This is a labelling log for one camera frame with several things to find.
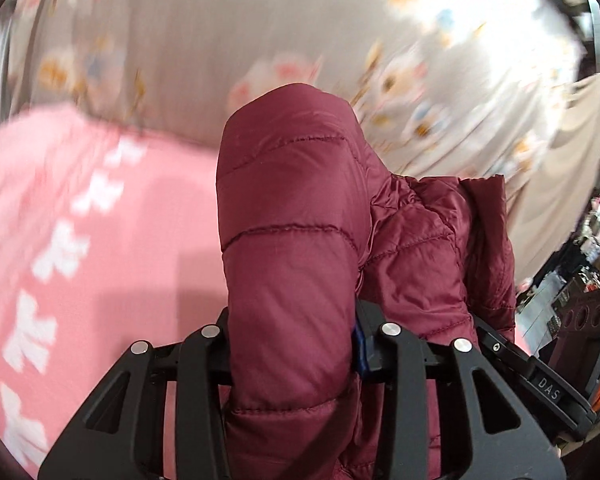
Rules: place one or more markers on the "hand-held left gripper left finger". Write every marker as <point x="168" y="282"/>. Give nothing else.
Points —
<point x="205" y="362"/>

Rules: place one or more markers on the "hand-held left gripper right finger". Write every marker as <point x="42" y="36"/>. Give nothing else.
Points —
<point x="361" y="355"/>

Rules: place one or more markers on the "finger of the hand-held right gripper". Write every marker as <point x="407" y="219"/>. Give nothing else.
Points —
<point x="545" y="390"/>

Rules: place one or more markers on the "maroon puffer jacket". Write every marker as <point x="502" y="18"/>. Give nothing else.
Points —
<point x="290" y="240"/>

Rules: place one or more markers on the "beige cloth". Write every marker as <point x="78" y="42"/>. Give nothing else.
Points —
<point x="555" y="185"/>

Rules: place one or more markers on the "pink blanket with white bows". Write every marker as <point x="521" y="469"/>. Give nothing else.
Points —
<point x="95" y="260"/>

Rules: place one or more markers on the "grey floral bed sheet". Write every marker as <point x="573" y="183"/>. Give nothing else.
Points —
<point x="230" y="35"/>

